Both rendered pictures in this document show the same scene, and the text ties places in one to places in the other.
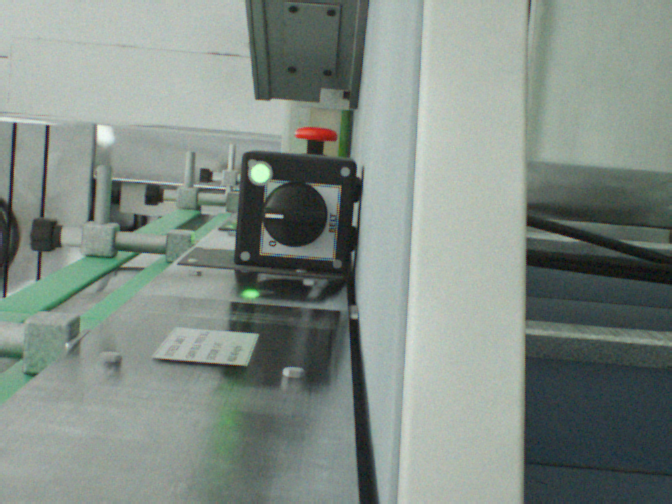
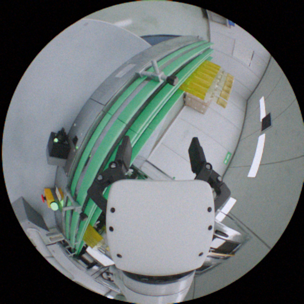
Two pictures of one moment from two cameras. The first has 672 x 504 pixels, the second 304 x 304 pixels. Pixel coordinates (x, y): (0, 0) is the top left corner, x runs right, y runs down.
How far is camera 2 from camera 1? 0.80 m
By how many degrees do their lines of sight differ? 84
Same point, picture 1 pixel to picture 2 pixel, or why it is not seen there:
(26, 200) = (97, 274)
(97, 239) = (76, 204)
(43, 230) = (83, 215)
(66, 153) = (90, 273)
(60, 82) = (92, 283)
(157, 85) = (82, 276)
